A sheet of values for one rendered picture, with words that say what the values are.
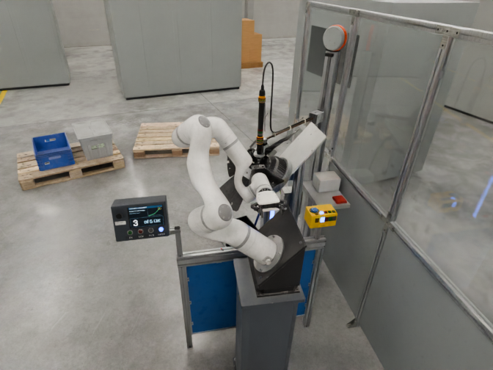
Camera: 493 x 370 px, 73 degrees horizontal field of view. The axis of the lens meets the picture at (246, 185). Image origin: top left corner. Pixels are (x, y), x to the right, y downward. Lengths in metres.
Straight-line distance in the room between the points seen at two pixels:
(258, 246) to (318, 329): 1.37
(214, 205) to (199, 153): 0.24
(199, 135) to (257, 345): 1.12
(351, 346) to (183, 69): 6.22
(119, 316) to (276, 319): 1.46
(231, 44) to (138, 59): 1.99
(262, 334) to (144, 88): 6.28
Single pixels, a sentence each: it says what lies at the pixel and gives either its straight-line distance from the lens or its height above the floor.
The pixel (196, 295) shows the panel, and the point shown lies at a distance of 2.22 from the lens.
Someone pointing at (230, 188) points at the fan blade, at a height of 1.02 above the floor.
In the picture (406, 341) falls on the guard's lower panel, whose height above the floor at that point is 0.44.
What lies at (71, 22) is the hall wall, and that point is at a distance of 13.86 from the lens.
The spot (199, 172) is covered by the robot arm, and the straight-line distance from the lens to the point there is 1.40.
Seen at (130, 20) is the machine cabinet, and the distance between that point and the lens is 7.22.
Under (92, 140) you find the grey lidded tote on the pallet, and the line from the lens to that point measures 4.64.
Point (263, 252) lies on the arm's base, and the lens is 1.53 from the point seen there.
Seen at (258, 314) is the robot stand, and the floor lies 0.84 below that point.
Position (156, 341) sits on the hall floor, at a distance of 2.68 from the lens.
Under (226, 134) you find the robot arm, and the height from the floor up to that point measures 1.58.
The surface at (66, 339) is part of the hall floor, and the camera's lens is 2.89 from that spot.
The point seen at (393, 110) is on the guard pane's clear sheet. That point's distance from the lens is 2.09.
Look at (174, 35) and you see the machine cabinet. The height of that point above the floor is 1.19.
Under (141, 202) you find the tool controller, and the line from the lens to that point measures 1.72.
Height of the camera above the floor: 2.20
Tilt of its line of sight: 32 degrees down
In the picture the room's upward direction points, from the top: 2 degrees clockwise
